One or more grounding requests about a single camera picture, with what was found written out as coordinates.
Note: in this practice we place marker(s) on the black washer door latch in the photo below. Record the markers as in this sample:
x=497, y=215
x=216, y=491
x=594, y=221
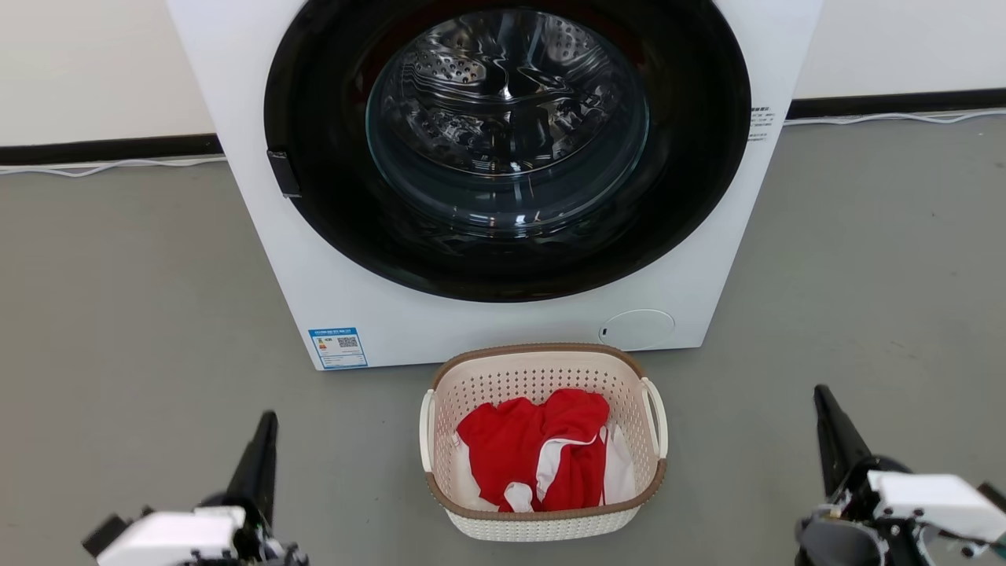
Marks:
x=284, y=174

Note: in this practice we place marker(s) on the red garment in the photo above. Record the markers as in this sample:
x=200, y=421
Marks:
x=511, y=448

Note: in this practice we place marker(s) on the blue energy label sticker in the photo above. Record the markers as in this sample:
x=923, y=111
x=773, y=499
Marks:
x=338, y=348

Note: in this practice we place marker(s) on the white front-load washing machine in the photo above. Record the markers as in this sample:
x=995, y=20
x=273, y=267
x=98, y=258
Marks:
x=236, y=94

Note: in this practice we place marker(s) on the cream perforated laundry basket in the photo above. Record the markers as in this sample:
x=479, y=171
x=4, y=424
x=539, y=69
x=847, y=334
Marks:
x=542, y=522

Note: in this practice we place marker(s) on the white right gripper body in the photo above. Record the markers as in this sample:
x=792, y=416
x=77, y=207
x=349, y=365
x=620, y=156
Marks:
x=927, y=503

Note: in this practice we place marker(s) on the round black washer door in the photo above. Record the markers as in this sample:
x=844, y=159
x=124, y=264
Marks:
x=314, y=102

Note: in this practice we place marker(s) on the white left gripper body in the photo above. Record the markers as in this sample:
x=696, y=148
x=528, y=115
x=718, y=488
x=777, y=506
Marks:
x=169, y=539

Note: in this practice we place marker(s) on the black baseboard strip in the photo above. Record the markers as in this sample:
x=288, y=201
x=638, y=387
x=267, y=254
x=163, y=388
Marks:
x=896, y=102
x=110, y=148

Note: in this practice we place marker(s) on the round white filter cover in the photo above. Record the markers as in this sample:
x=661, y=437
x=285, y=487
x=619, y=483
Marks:
x=637, y=329

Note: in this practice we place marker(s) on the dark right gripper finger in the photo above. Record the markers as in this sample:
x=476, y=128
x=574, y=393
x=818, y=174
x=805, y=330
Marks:
x=855, y=450
x=830, y=448

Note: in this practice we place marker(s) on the small black text sticker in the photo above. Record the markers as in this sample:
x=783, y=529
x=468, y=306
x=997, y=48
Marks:
x=759, y=123

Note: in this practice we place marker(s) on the steel washer drum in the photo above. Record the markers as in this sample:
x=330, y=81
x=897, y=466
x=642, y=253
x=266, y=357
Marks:
x=503, y=102

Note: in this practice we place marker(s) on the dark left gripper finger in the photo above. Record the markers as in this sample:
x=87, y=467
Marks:
x=248, y=465
x=269, y=472

